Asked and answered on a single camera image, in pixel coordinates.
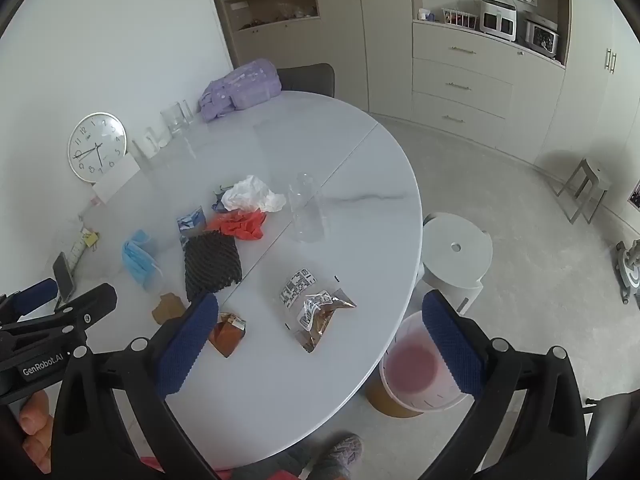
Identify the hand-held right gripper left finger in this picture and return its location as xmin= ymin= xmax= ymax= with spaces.
xmin=50 ymin=291 xmax=222 ymax=480

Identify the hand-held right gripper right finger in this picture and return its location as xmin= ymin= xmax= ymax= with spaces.
xmin=414 ymin=289 xmax=589 ymax=480

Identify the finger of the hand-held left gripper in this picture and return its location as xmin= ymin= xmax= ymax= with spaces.
xmin=0 ymin=278 xmax=59 ymax=323
xmin=49 ymin=282 xmax=119 ymax=335

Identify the brown cardboard piece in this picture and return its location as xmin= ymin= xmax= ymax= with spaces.
xmin=151 ymin=293 xmax=187 ymax=325

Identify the orange brown carton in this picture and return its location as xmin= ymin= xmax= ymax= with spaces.
xmin=207 ymin=311 xmax=248 ymax=359

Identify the white bin with pink liner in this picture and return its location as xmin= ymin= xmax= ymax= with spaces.
xmin=380 ymin=309 xmax=474 ymax=412

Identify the blue face mask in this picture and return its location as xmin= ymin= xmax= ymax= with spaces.
xmin=121 ymin=229 xmax=164 ymax=291

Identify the black foam net sleeve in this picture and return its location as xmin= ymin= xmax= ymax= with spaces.
xmin=183 ymin=230 xmax=244 ymax=304

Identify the blue and white packet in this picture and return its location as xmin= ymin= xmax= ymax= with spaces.
xmin=175 ymin=205 xmax=208 ymax=241

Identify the white printed wrapper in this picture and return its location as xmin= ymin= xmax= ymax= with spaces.
xmin=278 ymin=268 xmax=319 ymax=309

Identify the clear wrapper with brown crumbs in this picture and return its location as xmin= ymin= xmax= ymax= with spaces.
xmin=294 ymin=287 xmax=357 ymax=354

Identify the white tissue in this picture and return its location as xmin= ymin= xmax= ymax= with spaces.
xmin=220 ymin=175 xmax=287 ymax=214

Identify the clear plastic cup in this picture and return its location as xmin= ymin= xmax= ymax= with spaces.
xmin=288 ymin=172 xmax=329 ymax=244

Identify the person's left hand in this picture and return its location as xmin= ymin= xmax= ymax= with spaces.
xmin=19 ymin=389 xmax=55 ymax=476

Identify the smartphone on stand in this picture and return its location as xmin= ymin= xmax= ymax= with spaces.
xmin=52 ymin=252 xmax=79 ymax=302

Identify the brown round base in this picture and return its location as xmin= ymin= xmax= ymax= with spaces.
xmin=364 ymin=370 xmax=427 ymax=419

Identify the white round stool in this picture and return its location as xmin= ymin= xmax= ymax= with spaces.
xmin=417 ymin=212 xmax=494 ymax=312

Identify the white paper box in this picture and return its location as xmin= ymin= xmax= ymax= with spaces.
xmin=92 ymin=152 xmax=141 ymax=206

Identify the red plastic bag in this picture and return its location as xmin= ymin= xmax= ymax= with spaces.
xmin=204 ymin=209 xmax=269 ymax=242

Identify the dark blue snack packet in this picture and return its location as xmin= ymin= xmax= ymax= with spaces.
xmin=209 ymin=184 xmax=234 ymax=212

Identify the person's grey slipper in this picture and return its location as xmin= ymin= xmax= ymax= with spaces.
xmin=309 ymin=432 xmax=364 ymax=480

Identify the clear glass container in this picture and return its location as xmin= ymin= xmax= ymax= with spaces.
xmin=131 ymin=127 xmax=162 ymax=162

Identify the grey exercise machine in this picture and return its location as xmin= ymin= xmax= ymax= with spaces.
xmin=614 ymin=239 xmax=640 ymax=304

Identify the beige cabinet drawer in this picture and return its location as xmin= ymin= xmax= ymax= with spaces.
xmin=412 ymin=22 xmax=523 ymax=83
xmin=412 ymin=57 xmax=515 ymax=108
xmin=412 ymin=91 xmax=508 ymax=136

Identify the purple backpack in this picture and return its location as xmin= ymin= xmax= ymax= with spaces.
xmin=198 ymin=58 xmax=282 ymax=122

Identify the dark grey chair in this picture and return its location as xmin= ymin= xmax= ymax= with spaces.
xmin=276 ymin=63 xmax=335 ymax=99

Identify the silver countertop oven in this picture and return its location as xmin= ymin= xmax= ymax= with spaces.
xmin=519 ymin=9 xmax=560 ymax=57

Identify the white countertop oven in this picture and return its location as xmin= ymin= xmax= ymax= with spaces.
xmin=479 ymin=0 xmax=519 ymax=42

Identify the round white wall clock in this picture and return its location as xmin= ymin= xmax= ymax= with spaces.
xmin=67 ymin=112 xmax=129 ymax=184

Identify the beige wall cabinet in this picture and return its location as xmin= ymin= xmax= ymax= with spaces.
xmin=204 ymin=0 xmax=640 ymax=177

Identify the wire dish rack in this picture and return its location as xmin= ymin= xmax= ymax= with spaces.
xmin=440 ymin=7 xmax=481 ymax=29

